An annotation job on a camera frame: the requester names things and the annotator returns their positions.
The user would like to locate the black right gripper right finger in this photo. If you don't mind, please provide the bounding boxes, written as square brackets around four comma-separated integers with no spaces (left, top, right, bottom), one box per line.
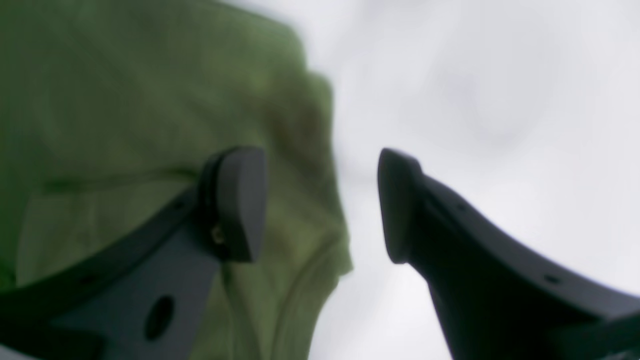
[377,148,640,360]

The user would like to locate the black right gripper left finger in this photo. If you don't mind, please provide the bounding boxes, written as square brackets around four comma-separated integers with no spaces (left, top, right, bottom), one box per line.
[1,146,268,360]

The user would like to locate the olive green T-shirt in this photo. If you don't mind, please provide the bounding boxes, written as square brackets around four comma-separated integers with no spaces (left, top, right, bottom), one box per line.
[1,0,352,360]

